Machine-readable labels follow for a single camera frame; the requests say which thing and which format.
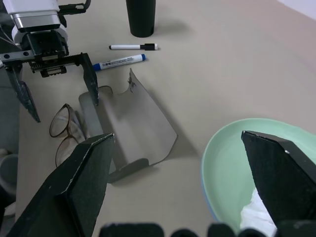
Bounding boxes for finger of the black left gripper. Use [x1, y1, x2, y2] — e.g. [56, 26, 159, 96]
[80, 52, 100, 107]
[4, 63, 41, 123]

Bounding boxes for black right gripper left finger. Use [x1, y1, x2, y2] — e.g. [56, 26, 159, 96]
[4, 133, 116, 237]

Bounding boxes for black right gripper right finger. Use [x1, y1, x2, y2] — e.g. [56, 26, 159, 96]
[241, 130, 316, 227]

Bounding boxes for grey open glasses case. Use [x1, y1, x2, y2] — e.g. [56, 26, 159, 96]
[78, 68, 179, 185]

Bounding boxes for black cup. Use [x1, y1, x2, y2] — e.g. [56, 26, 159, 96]
[125, 0, 158, 39]

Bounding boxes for blue whiteboard marker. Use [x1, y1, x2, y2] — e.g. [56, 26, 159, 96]
[92, 53, 149, 72]

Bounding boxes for white crumpled tissue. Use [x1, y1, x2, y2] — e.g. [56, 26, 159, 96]
[239, 188, 278, 234]

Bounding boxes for white marker with black cap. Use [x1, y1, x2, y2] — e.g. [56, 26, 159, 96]
[108, 42, 159, 52]

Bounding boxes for mint green plate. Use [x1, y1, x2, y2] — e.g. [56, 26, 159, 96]
[200, 118, 316, 231]

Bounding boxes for grey round object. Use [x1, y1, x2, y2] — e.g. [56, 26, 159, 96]
[0, 152, 19, 196]

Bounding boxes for light blue plate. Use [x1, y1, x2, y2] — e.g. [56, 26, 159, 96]
[200, 148, 223, 223]

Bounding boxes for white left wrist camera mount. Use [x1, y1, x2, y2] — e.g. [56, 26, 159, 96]
[4, 0, 69, 47]

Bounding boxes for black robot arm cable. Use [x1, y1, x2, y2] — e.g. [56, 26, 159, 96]
[58, 0, 91, 28]

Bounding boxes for brown frame glasses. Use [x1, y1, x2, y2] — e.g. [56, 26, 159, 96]
[48, 103, 91, 169]

